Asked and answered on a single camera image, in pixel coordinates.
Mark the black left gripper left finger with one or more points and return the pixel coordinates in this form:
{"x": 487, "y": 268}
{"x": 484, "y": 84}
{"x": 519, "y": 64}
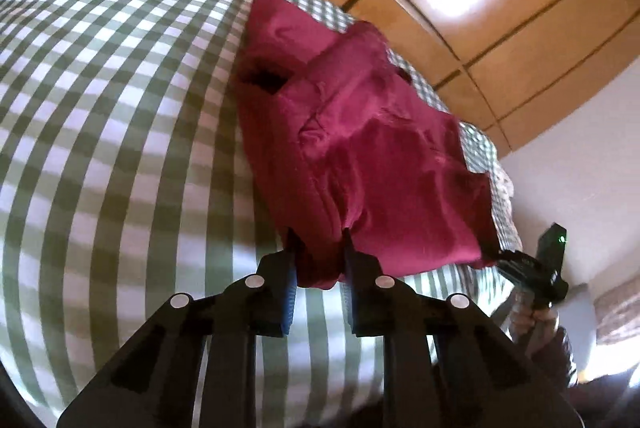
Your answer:
{"x": 192, "y": 363}

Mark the dark red garment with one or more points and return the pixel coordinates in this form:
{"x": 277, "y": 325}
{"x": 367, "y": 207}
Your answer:
{"x": 342, "y": 147}

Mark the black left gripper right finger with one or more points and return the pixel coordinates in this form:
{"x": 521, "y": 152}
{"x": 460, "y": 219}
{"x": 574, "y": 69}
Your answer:
{"x": 446, "y": 364}

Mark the person's right hand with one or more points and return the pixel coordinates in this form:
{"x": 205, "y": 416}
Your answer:
{"x": 531, "y": 327}

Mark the dark sleeved right forearm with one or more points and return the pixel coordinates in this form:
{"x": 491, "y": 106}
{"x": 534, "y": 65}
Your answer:
{"x": 553, "y": 355}

